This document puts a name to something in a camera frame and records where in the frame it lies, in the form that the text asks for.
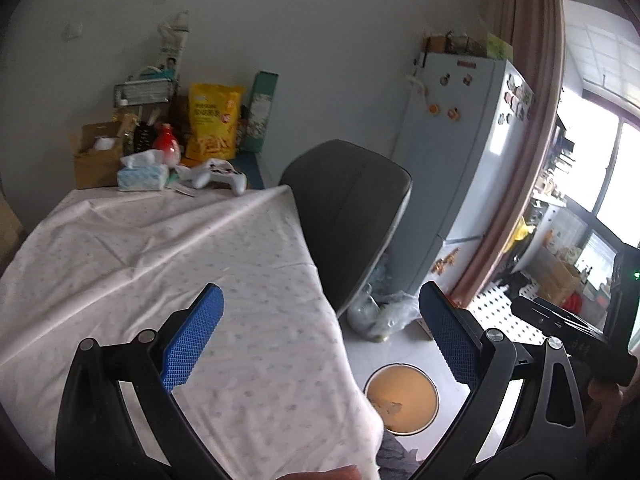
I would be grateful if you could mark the white game controller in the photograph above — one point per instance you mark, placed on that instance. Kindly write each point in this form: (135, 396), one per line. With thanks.
(220, 176)

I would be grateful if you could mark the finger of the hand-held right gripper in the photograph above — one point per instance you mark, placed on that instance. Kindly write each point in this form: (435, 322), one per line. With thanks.
(545, 316)

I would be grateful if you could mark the white dotted tablecloth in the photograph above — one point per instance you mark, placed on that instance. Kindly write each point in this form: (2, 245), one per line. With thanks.
(150, 270)

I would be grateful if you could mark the cardboard boxes on refrigerator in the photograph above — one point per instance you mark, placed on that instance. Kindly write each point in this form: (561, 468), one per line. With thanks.
(465, 45)

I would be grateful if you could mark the yellow snack bag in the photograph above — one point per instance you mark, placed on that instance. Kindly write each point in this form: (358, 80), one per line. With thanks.
(212, 120)

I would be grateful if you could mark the clear plastic bag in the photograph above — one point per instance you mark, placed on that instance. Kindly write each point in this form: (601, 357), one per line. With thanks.
(385, 315)

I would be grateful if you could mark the tall green box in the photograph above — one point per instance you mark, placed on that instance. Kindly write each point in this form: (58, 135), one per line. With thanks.
(260, 110)

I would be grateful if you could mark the white pegboard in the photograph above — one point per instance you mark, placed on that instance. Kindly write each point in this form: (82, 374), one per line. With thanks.
(495, 305)

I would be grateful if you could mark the pale blue refrigerator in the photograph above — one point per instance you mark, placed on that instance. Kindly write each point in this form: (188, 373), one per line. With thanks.
(450, 160)

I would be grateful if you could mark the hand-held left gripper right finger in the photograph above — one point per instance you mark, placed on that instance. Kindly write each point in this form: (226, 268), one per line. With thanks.
(452, 340)

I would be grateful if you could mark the red bottle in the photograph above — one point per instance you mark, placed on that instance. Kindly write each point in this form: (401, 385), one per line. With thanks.
(167, 147)

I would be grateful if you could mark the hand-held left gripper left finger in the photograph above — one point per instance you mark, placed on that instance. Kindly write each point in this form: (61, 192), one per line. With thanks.
(195, 340)

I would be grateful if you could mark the blue tissue pack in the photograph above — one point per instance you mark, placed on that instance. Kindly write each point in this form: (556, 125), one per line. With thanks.
(142, 176)

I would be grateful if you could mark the pink curtain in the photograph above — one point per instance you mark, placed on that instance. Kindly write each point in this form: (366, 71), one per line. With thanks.
(530, 110)

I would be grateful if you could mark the grey chair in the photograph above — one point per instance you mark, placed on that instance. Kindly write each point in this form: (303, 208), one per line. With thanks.
(345, 210)

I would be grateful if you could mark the window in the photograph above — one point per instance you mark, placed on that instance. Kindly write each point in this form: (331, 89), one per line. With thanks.
(600, 160)

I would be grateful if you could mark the grey cloth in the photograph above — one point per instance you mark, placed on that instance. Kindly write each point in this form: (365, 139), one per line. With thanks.
(395, 460)

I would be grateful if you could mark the white milk carton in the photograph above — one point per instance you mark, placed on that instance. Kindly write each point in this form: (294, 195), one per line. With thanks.
(172, 50)

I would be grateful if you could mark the person's bare leg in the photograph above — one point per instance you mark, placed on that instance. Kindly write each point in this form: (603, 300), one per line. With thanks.
(320, 475)

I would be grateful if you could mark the person's right hand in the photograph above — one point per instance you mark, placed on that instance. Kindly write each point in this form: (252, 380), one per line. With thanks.
(600, 402)

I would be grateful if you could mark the open cardboard box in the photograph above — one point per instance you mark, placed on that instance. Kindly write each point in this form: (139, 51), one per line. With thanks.
(97, 160)

